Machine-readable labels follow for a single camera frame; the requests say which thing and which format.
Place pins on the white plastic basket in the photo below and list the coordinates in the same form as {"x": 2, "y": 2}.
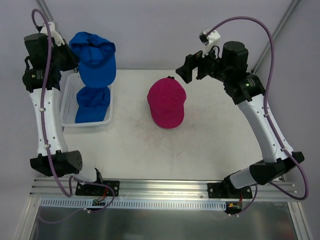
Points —
{"x": 69, "y": 104}

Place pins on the pink cap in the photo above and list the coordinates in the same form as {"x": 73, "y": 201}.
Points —
{"x": 166, "y": 99}

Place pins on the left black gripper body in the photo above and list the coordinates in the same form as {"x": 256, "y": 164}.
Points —
{"x": 69, "y": 58}

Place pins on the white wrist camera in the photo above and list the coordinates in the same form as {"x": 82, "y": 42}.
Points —
{"x": 56, "y": 38}
{"x": 209, "y": 38}

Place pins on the right aluminium frame post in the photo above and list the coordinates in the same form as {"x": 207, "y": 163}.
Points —
{"x": 287, "y": 15}

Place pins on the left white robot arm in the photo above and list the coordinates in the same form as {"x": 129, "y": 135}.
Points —
{"x": 46, "y": 59}

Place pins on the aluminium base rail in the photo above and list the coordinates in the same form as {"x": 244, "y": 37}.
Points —
{"x": 184, "y": 190}

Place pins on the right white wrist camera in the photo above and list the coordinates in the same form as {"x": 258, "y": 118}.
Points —
{"x": 209, "y": 38}

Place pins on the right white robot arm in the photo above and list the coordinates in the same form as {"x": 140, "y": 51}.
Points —
{"x": 248, "y": 93}

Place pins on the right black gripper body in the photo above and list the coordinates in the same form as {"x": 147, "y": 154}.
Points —
{"x": 191, "y": 64}

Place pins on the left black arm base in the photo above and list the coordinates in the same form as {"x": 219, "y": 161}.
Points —
{"x": 98, "y": 191}

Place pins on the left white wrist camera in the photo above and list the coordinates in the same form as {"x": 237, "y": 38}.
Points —
{"x": 56, "y": 38}

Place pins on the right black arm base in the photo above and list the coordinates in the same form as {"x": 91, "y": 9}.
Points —
{"x": 219, "y": 190}

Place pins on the blue cap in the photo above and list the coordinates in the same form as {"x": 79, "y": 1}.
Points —
{"x": 97, "y": 62}
{"x": 92, "y": 104}

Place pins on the white slotted cable duct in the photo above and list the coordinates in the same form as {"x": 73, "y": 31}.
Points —
{"x": 135, "y": 204}

